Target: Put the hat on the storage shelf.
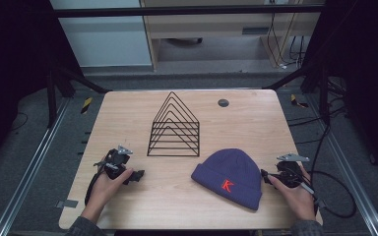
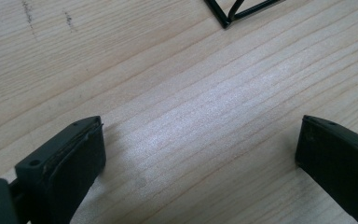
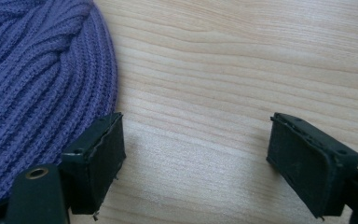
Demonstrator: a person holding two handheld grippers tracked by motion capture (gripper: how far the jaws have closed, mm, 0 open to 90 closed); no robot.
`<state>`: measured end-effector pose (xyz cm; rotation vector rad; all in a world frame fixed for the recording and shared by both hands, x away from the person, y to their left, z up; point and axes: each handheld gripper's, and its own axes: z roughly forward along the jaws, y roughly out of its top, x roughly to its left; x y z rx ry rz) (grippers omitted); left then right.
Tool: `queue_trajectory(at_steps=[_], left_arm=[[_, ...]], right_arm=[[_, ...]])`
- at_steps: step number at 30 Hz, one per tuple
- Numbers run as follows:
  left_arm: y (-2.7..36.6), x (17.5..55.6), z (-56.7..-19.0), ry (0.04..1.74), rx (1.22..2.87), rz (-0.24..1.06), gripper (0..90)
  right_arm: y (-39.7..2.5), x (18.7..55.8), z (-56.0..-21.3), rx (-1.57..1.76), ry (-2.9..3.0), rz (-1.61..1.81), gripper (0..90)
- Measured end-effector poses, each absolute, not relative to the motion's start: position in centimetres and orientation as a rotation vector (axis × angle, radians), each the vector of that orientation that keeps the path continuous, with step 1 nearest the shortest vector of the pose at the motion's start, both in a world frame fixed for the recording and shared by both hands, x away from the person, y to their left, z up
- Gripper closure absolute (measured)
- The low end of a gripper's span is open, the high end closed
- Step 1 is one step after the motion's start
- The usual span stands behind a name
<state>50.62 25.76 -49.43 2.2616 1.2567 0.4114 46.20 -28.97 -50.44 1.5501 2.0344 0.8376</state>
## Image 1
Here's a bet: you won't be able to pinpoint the black wire triangle rack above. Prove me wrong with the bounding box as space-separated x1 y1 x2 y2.
146 90 201 157

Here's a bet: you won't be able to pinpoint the light wooden desk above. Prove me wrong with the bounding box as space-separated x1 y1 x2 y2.
140 0 327 72

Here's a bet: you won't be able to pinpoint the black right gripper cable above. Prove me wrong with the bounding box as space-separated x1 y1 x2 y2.
308 169 358 219

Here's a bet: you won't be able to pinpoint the black floor cables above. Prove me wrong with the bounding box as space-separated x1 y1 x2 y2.
286 78 352 178

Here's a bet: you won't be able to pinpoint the black curtain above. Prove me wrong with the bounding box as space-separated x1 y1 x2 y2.
303 0 378 185
0 0 83 178

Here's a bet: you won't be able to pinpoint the black and yellow tape strip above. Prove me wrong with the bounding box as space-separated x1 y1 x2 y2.
80 96 94 115
289 93 310 109

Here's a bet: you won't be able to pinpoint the aluminium floor rail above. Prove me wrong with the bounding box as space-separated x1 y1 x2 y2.
308 96 378 236
0 97 71 236

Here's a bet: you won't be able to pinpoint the hanging desk cables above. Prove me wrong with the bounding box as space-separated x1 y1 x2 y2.
266 12 307 71

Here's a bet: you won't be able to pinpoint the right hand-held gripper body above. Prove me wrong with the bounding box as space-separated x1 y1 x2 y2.
269 152 316 195

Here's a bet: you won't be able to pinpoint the grey tape piece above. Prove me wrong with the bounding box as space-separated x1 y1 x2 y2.
55 199 80 209

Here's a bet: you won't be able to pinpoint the black metal stand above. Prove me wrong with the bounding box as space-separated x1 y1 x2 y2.
262 62 332 124
45 65 112 129

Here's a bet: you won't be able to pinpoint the purple knit beanie hat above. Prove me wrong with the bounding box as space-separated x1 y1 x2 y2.
190 147 264 211

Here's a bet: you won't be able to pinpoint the white cabinet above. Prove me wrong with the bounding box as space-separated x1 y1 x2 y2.
49 0 154 68

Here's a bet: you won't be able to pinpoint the person's right hand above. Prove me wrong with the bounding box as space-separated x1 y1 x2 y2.
267 165 317 222

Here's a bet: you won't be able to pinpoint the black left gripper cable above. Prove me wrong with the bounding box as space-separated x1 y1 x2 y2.
84 169 105 207

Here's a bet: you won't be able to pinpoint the black horizontal frame bar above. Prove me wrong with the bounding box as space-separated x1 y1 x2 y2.
52 5 327 19

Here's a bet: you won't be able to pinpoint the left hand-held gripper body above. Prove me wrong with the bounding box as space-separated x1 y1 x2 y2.
94 145 134 181

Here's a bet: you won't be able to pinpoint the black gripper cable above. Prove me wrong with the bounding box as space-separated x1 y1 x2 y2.
84 169 105 207
308 169 358 219

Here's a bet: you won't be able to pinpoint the person's left hand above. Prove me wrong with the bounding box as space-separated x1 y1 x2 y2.
81 167 135 224

